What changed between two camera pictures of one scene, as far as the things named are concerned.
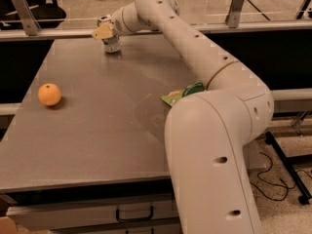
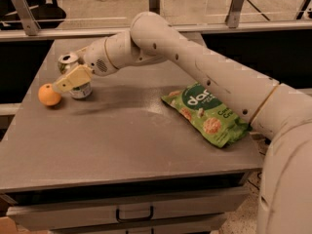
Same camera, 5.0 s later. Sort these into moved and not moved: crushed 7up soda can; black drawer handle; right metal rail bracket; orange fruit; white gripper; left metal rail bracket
Moved: white gripper; crushed 7up soda can
Not moved: black drawer handle; left metal rail bracket; orange fruit; right metal rail bracket
